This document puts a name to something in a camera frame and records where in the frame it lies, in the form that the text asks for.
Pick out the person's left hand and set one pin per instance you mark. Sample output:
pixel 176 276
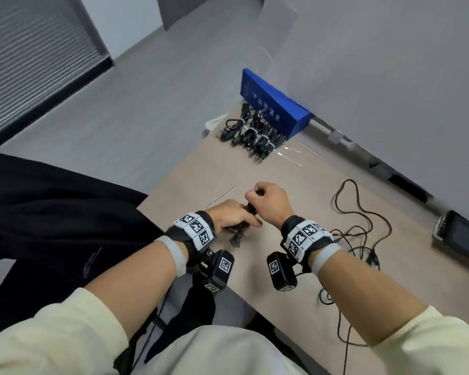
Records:
pixel 230 214

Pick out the person's right hand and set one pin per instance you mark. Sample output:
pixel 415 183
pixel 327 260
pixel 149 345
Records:
pixel 273 203

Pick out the person's right forearm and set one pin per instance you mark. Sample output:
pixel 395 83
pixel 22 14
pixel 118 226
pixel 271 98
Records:
pixel 375 304

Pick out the person's left forearm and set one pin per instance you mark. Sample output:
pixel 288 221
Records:
pixel 121 292

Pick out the person's cream sweater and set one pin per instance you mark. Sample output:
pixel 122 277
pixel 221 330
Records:
pixel 219 351

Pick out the light wooden table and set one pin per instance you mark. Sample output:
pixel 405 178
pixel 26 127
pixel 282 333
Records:
pixel 316 171

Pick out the grey left wristband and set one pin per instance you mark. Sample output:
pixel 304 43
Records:
pixel 174 255

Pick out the grey wristband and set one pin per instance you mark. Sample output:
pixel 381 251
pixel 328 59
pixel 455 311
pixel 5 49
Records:
pixel 325 259
pixel 174 255

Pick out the grey right wristband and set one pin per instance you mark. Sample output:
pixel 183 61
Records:
pixel 325 259

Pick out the grey desk clamp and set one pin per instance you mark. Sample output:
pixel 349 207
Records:
pixel 335 137

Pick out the black office chair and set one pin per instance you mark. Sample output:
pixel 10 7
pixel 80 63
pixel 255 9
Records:
pixel 234 304

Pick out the blue triangular box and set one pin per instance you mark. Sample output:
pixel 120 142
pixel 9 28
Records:
pixel 273 101

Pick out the small black screen device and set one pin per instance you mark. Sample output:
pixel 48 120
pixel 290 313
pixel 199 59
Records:
pixel 461 238

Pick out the grey door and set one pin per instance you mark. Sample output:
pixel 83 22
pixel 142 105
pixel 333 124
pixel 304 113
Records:
pixel 179 9

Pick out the grey window blinds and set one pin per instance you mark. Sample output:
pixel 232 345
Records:
pixel 35 54

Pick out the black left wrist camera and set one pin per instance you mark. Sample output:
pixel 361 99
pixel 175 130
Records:
pixel 219 271

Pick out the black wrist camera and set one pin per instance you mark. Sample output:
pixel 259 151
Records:
pixel 281 273
pixel 219 271

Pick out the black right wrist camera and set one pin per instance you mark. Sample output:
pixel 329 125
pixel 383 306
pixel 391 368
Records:
pixel 281 273

